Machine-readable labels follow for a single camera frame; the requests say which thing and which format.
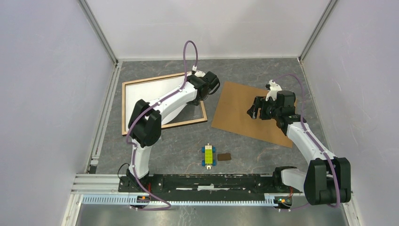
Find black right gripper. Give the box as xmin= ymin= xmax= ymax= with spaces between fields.
xmin=246 ymin=96 xmax=281 ymax=120

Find brown frame backing board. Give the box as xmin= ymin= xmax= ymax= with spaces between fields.
xmin=211 ymin=81 xmax=293 ymax=148

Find landscape photo print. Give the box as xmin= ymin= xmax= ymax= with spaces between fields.
xmin=124 ymin=75 xmax=205 ymax=126

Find light wooden picture frame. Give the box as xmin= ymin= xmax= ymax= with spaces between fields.
xmin=121 ymin=72 xmax=208 ymax=137

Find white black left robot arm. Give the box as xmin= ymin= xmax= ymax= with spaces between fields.
xmin=127 ymin=71 xmax=220 ymax=192

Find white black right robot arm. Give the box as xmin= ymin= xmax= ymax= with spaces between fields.
xmin=247 ymin=90 xmax=351 ymax=207

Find small brown block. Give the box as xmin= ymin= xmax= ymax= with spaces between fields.
xmin=217 ymin=153 xmax=231 ymax=161

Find yellow green toy car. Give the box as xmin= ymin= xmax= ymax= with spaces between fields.
xmin=201 ymin=143 xmax=216 ymax=170

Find light blue toothed strip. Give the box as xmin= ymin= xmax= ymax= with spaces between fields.
xmin=81 ymin=194 xmax=281 ymax=207

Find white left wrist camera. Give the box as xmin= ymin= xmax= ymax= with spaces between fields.
xmin=191 ymin=65 xmax=206 ymax=77

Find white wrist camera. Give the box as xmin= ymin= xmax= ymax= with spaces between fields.
xmin=265 ymin=80 xmax=282 ymax=101
xmin=191 ymin=65 xmax=206 ymax=77

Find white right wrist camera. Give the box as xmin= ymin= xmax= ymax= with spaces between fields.
xmin=265 ymin=80 xmax=282 ymax=101

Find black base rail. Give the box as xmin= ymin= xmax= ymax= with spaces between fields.
xmin=118 ymin=174 xmax=303 ymax=202

